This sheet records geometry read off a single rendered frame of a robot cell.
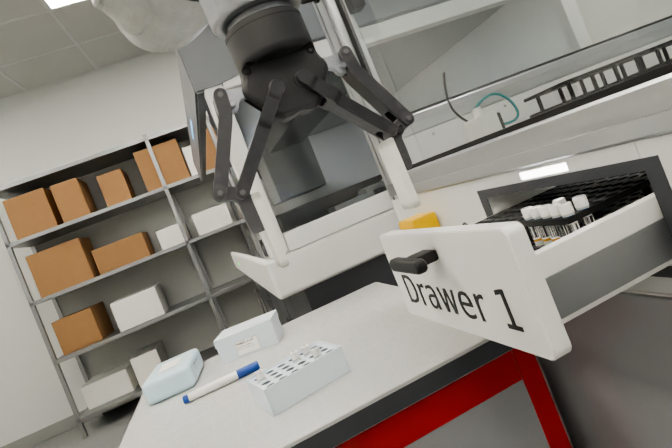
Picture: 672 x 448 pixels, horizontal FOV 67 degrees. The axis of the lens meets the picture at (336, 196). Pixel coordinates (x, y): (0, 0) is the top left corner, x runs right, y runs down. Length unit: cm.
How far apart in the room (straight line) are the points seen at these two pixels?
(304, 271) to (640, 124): 96
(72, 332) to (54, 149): 158
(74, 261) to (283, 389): 379
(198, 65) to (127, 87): 363
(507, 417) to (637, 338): 21
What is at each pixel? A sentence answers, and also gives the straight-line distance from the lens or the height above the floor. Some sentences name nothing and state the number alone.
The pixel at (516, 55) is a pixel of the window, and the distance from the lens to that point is 61.
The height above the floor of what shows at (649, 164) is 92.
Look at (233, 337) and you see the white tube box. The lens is 109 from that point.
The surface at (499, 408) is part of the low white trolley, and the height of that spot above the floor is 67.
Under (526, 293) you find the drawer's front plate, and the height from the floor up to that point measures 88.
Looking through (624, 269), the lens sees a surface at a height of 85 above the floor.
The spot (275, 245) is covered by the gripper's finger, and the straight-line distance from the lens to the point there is 44.
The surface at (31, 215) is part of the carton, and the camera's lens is 451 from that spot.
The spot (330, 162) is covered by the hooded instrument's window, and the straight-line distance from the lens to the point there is 136.
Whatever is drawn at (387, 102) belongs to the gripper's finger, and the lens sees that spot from 49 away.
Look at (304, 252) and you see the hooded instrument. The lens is 131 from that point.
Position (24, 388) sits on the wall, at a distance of 514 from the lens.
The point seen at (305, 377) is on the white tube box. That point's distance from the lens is 73.
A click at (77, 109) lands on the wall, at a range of 501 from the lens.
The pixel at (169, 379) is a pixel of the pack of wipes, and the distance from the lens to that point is 105.
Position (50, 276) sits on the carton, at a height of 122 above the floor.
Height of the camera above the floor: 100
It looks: level
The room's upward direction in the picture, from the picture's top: 22 degrees counter-clockwise
